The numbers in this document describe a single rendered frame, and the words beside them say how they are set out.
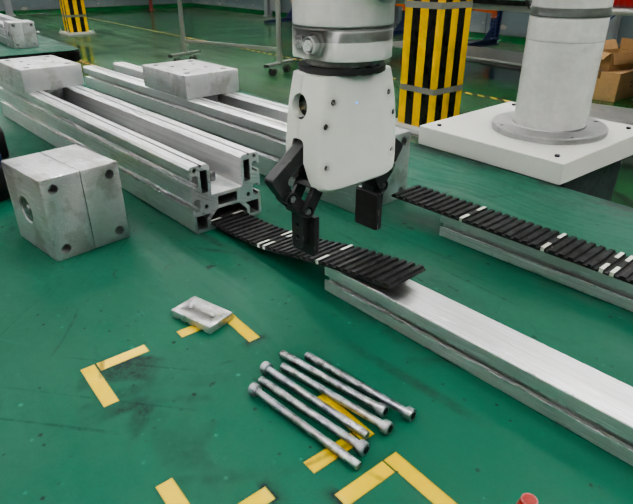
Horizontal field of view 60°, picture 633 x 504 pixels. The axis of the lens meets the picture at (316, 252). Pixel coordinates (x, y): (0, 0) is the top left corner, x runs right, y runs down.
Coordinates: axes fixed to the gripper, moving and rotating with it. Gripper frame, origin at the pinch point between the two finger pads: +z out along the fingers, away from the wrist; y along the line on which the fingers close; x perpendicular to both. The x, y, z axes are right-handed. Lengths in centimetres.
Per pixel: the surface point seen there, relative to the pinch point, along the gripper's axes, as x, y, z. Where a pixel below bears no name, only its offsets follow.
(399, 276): -8.4, -0.5, 1.8
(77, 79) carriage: 77, 4, -3
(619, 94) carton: 155, 495, 78
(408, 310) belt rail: -10.8, -1.9, 3.6
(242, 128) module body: 37.8, 15.1, 0.4
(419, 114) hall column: 207, 281, 70
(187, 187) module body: 20.5, -4.9, 0.5
